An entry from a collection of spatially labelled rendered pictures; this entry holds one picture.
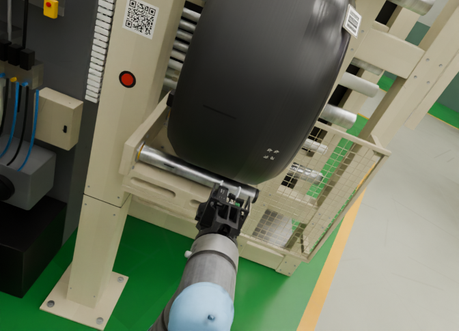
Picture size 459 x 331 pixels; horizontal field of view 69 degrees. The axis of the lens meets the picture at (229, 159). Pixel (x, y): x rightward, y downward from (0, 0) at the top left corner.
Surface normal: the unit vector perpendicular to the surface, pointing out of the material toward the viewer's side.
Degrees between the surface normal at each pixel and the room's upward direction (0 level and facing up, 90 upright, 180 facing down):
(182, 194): 90
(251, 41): 65
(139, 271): 0
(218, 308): 18
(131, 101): 90
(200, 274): 29
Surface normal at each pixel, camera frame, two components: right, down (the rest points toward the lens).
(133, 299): 0.35, -0.78
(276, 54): 0.03, 0.13
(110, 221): -0.14, 0.51
